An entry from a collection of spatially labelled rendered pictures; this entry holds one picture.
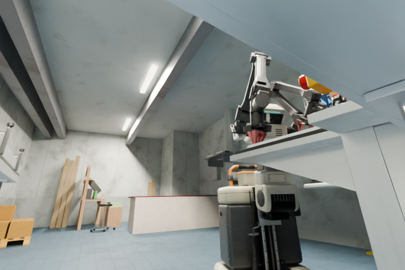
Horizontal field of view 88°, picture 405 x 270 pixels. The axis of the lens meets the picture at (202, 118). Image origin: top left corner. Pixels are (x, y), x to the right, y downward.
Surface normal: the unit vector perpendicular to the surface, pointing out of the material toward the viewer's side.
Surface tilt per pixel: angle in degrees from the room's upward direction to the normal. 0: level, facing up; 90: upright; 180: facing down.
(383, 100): 180
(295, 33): 180
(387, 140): 90
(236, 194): 90
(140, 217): 90
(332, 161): 90
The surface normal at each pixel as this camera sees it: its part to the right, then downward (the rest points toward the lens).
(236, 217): 0.21, -0.36
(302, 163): -0.82, -0.19
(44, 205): 0.45, -0.33
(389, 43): 0.02, 0.93
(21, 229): 0.65, -0.29
